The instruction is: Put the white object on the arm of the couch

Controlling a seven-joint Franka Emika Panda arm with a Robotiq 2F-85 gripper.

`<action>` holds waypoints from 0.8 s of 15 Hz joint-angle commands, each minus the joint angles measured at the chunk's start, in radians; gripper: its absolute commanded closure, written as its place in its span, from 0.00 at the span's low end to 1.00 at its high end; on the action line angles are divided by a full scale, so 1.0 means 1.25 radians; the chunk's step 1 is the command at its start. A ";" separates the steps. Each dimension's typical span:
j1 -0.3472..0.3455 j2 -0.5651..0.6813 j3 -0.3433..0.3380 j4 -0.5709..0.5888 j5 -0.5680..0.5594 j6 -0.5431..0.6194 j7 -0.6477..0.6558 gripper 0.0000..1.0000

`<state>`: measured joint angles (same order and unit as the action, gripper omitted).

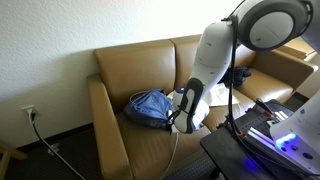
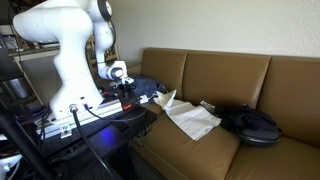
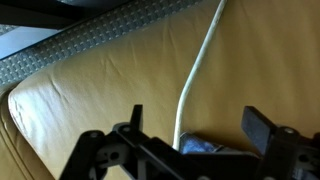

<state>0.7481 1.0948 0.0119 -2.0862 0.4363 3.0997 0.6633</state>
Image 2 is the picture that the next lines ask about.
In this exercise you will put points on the white cloth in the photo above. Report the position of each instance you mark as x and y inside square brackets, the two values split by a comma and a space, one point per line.
[193, 120]

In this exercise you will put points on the dark monitor screen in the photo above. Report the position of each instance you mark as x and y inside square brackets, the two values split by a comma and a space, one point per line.
[8, 63]

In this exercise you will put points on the kitchen counter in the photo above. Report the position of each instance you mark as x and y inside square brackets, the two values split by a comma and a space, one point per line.
[28, 54]

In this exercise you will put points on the tan leather couch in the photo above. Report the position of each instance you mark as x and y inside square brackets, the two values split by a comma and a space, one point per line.
[216, 76]

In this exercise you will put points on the aluminium rail base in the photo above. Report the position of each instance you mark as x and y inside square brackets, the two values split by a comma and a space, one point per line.
[100, 111]

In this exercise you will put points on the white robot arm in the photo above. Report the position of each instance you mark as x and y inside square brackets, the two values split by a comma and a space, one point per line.
[73, 60]

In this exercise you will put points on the blue cloth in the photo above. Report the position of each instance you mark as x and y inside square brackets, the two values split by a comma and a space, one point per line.
[148, 86]

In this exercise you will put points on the black cart table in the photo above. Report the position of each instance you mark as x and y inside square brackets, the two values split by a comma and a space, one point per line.
[110, 138]

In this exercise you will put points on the white power adapter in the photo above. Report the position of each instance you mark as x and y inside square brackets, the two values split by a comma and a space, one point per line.
[144, 99]

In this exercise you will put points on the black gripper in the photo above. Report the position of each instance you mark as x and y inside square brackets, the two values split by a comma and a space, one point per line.
[122, 86]

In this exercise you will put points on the black bag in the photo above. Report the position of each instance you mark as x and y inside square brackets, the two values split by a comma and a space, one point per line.
[253, 128]

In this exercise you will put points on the wooden slat-back chair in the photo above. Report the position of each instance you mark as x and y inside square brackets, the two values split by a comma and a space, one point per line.
[117, 56]

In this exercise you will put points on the black tripod pole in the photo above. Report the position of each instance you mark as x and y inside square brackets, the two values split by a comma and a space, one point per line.
[20, 140]

